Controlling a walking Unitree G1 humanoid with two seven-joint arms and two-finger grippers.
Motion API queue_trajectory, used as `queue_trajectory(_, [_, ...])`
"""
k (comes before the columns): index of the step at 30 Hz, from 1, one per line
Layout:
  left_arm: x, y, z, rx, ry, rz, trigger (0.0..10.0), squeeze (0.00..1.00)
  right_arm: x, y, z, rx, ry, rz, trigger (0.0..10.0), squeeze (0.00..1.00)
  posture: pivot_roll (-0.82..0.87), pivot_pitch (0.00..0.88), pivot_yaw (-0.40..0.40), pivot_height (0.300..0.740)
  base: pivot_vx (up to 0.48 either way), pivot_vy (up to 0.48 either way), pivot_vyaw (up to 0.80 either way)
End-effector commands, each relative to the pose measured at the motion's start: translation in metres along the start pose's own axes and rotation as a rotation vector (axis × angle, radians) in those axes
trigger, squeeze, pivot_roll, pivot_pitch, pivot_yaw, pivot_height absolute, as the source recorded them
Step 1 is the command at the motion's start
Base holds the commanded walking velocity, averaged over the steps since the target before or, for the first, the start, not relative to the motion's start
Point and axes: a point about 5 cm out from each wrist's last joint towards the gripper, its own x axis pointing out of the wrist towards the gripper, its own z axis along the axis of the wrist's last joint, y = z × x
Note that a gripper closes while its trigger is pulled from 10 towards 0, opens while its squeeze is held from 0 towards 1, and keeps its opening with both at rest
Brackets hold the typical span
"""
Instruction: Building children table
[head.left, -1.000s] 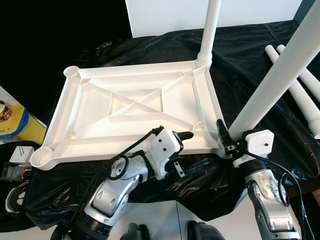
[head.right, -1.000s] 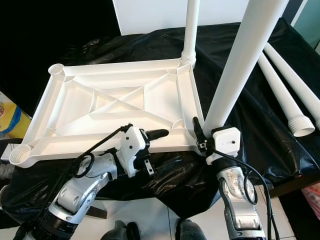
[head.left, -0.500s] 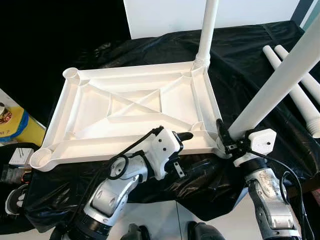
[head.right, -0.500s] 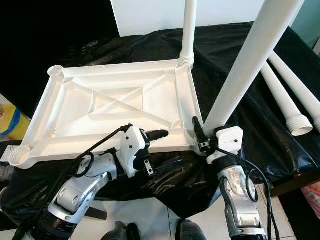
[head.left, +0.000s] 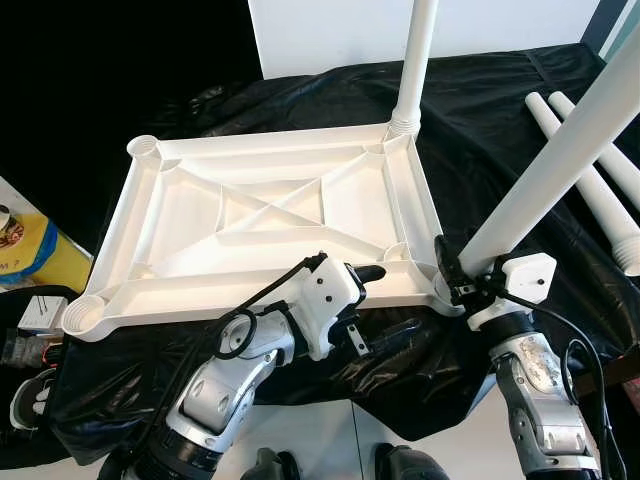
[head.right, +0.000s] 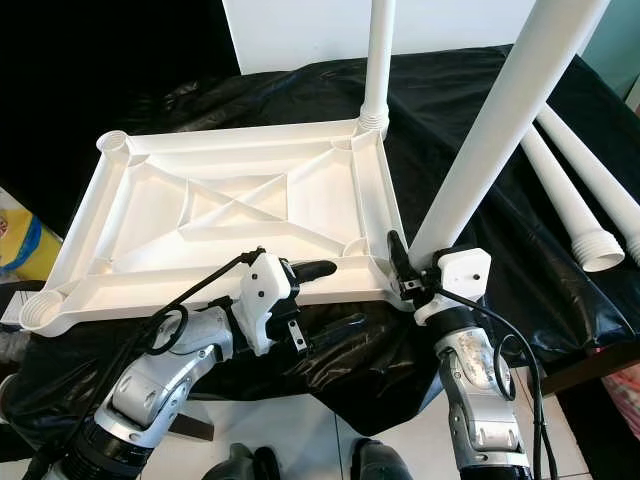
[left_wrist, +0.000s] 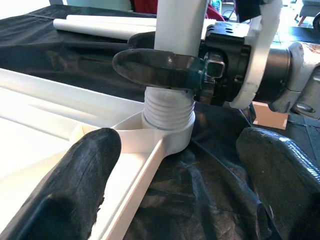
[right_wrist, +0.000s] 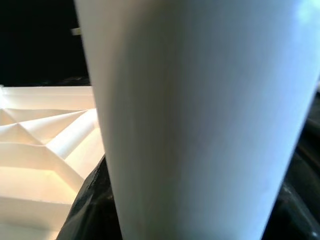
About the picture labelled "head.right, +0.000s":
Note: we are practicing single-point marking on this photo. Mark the small white box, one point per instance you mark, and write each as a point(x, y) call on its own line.
point(12, 315)

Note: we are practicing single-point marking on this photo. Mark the red patterned bag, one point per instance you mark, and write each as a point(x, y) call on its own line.
point(622, 405)

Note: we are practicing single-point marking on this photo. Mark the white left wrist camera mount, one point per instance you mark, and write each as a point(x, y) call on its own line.
point(265, 290)

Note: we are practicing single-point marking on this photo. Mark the grey robot left leg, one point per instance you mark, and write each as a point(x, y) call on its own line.
point(240, 466)

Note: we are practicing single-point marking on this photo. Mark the grey robot leg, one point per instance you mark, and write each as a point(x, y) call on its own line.
point(240, 466)
point(380, 464)

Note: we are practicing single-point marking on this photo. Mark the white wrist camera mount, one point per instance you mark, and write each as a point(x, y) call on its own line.
point(465, 272)
point(265, 290)

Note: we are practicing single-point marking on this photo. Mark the yellow and blue box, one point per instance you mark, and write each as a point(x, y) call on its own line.
point(45, 255)

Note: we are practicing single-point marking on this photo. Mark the white plastic table leg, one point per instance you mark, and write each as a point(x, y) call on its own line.
point(575, 210)
point(378, 60)
point(590, 170)
point(506, 130)

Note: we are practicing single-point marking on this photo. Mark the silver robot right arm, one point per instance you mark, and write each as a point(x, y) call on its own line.
point(480, 400)

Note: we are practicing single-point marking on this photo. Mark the grey robot right leg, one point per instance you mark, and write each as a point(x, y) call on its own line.
point(380, 464)

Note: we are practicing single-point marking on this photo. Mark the black plastic table cover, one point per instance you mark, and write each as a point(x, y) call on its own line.
point(445, 110)

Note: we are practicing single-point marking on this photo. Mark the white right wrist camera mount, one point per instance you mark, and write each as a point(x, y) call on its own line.
point(465, 272)

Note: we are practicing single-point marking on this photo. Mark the brown wooden table beam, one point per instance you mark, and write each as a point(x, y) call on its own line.
point(190, 428)
point(600, 375)

